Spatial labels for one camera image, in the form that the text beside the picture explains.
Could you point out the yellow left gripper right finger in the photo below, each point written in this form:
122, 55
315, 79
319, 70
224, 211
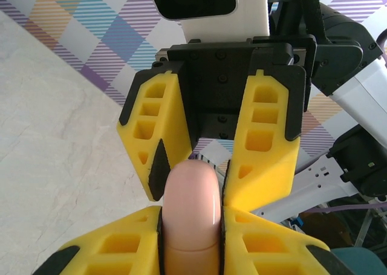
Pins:
296, 247

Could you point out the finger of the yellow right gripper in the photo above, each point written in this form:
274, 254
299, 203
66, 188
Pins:
272, 178
175, 130

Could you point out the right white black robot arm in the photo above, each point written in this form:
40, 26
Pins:
362, 87

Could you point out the teal upholstered chair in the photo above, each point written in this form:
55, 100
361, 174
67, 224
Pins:
359, 261

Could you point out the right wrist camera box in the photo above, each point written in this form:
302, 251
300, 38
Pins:
223, 27

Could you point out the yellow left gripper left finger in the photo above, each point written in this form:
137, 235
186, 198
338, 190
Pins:
90, 251

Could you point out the round earbud charging case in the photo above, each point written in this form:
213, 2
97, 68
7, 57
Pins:
192, 202

